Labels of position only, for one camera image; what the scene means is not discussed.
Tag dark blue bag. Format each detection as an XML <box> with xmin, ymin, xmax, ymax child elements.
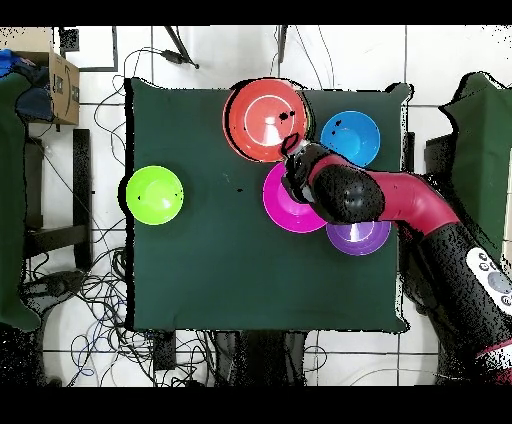
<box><xmin>15</xmin><ymin>65</ymin><xmax>55</xmax><ymax>123</ymax></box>

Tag black table leg frame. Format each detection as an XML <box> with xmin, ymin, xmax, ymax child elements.
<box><xmin>22</xmin><ymin>127</ymin><xmax>94</xmax><ymax>274</ymax></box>
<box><xmin>399</xmin><ymin>131</ymin><xmax>454</xmax><ymax>177</ymax></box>

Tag purple plastic bowl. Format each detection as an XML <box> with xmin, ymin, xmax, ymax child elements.
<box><xmin>325</xmin><ymin>220</ymin><xmax>392</xmax><ymax>257</ymax></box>

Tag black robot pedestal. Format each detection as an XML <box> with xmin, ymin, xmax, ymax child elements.
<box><xmin>215</xmin><ymin>330</ymin><xmax>309</xmax><ymax>387</ymax></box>

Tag light blue plastic bowl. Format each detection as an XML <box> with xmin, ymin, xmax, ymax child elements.
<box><xmin>319</xmin><ymin>110</ymin><xmax>382</xmax><ymax>168</ymax></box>

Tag bright blue cloth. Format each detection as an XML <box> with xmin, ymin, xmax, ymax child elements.
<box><xmin>0</xmin><ymin>48</ymin><xmax>25</xmax><ymax>78</ymax></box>

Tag green cloth covered side table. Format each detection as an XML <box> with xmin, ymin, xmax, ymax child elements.
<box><xmin>0</xmin><ymin>71</ymin><xmax>41</xmax><ymax>333</ymax></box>
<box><xmin>437</xmin><ymin>70</ymin><xmax>512</xmax><ymax>257</ymax></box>

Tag pink plastic bowl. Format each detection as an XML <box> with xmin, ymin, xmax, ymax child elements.
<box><xmin>262</xmin><ymin>161</ymin><xmax>328</xmax><ymax>234</ymax></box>

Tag dark green tablecloth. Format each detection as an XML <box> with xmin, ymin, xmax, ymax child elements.
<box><xmin>124</xmin><ymin>76</ymin><xmax>413</xmax><ymax>335</ymax></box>

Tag black metal floor frame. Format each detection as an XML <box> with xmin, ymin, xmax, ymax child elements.
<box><xmin>58</xmin><ymin>25</ymin><xmax>120</xmax><ymax>74</ymax></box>

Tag black tripod leg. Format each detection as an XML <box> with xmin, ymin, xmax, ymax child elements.
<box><xmin>161</xmin><ymin>25</ymin><xmax>200</xmax><ymax>70</ymax></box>
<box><xmin>276</xmin><ymin>25</ymin><xmax>289</xmax><ymax>64</ymax></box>

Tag large orange-red plastic bowl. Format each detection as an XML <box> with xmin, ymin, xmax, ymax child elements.
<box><xmin>222</xmin><ymin>78</ymin><xmax>313</xmax><ymax>164</ymax></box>

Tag cardboard box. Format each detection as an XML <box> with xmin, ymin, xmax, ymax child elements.
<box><xmin>0</xmin><ymin>26</ymin><xmax>81</xmax><ymax>126</ymax></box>

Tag black power adapter box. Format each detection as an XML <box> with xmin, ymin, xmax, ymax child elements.
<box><xmin>153</xmin><ymin>330</ymin><xmax>177</xmax><ymax>371</ymax></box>

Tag green plastic bowl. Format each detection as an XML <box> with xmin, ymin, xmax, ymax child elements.
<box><xmin>124</xmin><ymin>164</ymin><xmax>185</xmax><ymax>226</ymax></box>

